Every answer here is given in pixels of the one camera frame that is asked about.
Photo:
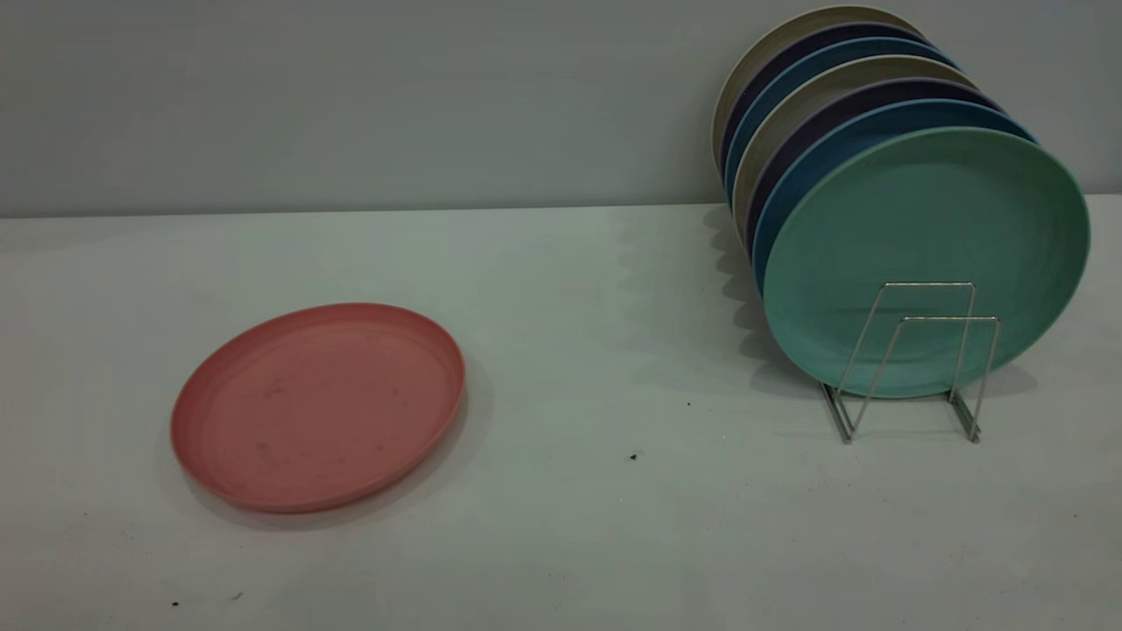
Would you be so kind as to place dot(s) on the pink round plate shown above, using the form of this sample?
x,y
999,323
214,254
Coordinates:
x,y
320,407

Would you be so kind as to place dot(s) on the green round plate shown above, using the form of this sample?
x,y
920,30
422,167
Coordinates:
x,y
920,228

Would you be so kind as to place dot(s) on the beige round plate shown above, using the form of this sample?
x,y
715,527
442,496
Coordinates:
x,y
868,68
833,14

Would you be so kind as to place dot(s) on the dark purple round plate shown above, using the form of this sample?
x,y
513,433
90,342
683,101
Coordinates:
x,y
841,31
885,89

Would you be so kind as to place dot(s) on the blue round plate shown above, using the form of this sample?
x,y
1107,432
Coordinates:
x,y
855,48
903,114

